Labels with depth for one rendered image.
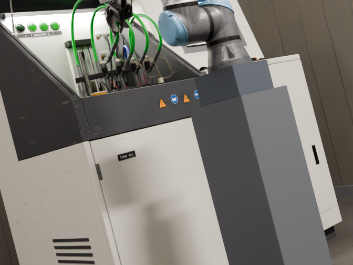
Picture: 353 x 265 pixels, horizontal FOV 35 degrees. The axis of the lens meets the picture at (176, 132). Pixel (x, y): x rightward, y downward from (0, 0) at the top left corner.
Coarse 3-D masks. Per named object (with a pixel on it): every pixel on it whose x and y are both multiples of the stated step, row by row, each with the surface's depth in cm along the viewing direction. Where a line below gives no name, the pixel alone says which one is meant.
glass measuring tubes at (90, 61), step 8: (80, 40) 268; (88, 40) 271; (72, 48) 265; (80, 48) 271; (88, 48) 273; (72, 56) 265; (88, 56) 270; (72, 64) 266; (80, 64) 268; (88, 64) 270; (72, 72) 266; (88, 72) 271; (96, 72) 272; (96, 80) 273; (80, 88) 265; (96, 88) 270; (80, 96) 266; (88, 96) 269
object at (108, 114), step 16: (192, 80) 241; (96, 96) 209; (112, 96) 214; (128, 96) 218; (144, 96) 224; (160, 96) 229; (192, 96) 240; (96, 112) 208; (112, 112) 213; (128, 112) 217; (144, 112) 222; (160, 112) 227; (176, 112) 233; (96, 128) 207; (112, 128) 211; (128, 128) 216
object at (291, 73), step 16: (128, 0) 279; (144, 0) 275; (160, 0) 281; (240, 16) 313; (176, 48) 274; (256, 48) 309; (192, 64) 276; (272, 64) 278; (288, 64) 286; (272, 80) 275; (288, 80) 283; (304, 80) 292; (304, 96) 290; (304, 112) 287; (304, 128) 285; (304, 144) 283; (320, 144) 292; (320, 160) 289; (320, 176) 287; (320, 192) 285; (320, 208) 283; (336, 208) 291
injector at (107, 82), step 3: (102, 63) 244; (102, 66) 243; (105, 66) 244; (102, 69) 244; (105, 69) 244; (102, 72) 244; (105, 72) 243; (108, 72) 242; (102, 75) 245; (105, 75) 243; (108, 75) 243; (105, 78) 244; (108, 78) 244; (108, 81) 244; (108, 84) 244; (108, 87) 244; (108, 90) 244; (111, 90) 244
